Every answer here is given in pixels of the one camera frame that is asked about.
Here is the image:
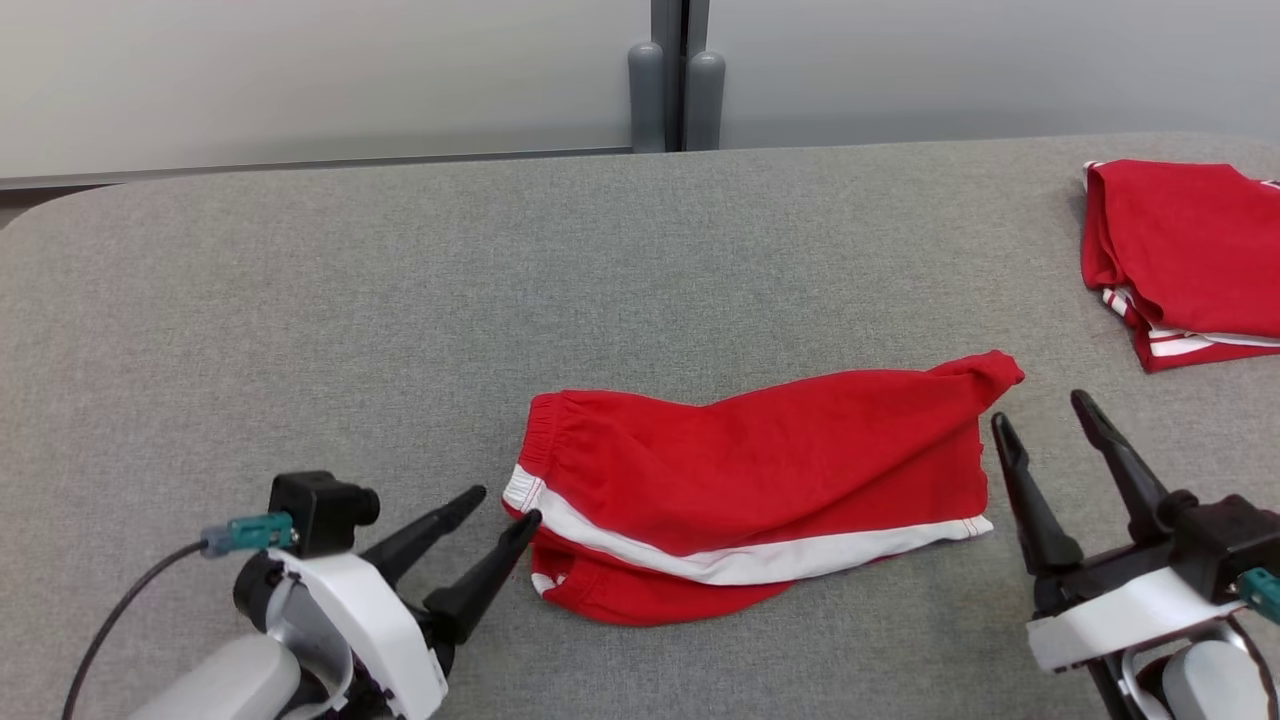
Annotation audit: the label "teal right camera connector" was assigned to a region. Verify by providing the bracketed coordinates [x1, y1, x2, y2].
[1237, 567, 1280, 627]

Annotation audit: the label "teal camera connector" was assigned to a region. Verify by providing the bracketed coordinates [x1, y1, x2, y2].
[200, 512, 297, 557]
[1237, 567, 1280, 627]

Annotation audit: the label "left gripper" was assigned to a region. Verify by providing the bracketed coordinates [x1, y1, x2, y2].
[233, 486, 543, 720]

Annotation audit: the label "grey vertical partition post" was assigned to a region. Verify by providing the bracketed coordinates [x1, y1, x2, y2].
[650, 0, 711, 151]

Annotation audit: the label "red Bulls basketball jersey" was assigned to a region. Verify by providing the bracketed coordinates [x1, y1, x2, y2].
[1080, 158, 1280, 374]

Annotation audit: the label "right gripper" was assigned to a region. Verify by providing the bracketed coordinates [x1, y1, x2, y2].
[990, 389, 1243, 720]

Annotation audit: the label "black left camera cable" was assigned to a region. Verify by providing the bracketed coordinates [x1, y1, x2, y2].
[63, 540, 213, 720]

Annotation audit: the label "teal left camera connector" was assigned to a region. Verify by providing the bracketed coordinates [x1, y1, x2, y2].
[200, 512, 297, 557]

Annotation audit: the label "red shorts with white stripe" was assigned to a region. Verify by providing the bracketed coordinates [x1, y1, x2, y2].
[502, 350, 1026, 628]

